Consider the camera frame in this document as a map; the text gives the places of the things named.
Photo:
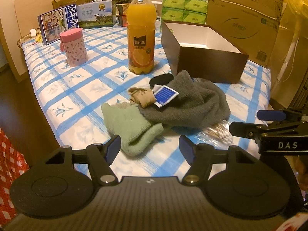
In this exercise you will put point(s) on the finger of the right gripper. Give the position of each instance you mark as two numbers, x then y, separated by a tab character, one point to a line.
243	130
271	115

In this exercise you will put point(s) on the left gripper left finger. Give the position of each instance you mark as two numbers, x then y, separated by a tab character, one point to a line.
89	166

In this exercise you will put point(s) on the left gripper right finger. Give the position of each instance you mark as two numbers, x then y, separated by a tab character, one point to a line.
202	156

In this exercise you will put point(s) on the grey fleece towel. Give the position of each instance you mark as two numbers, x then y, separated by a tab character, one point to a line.
198	104

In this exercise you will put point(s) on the blue white sachet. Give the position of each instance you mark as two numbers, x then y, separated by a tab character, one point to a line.
163	95

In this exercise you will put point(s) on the beige sock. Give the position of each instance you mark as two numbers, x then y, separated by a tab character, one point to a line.
142	96

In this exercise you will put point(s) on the cotton swabs pack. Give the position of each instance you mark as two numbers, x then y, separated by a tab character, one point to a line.
217	135

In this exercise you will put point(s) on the green fleece towel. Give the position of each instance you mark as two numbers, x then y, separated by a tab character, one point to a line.
136	132

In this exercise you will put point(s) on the dark brown storage box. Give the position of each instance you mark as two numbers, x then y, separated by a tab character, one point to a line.
202	52

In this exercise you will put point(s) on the red checked cloth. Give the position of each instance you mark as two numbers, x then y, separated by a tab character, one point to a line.
12	165

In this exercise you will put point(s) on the large cardboard box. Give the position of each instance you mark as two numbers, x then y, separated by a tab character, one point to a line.
250	24

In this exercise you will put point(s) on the pink lidded cup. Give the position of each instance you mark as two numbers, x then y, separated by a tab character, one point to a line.
73	45

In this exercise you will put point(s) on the green tissue pack stack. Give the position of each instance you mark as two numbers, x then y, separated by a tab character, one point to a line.
188	11

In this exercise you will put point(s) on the blue milk carton box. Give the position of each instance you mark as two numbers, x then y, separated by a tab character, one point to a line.
57	21

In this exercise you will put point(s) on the cow picture milk box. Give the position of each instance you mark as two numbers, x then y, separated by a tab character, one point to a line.
97	14

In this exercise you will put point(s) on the orange juice bottle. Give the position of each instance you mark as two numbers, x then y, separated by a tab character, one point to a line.
141	17

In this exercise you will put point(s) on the orange snack boxes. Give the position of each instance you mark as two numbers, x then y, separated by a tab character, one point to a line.
122	14

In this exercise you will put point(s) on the wooden headboard panel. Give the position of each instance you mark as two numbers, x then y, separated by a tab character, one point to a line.
48	7

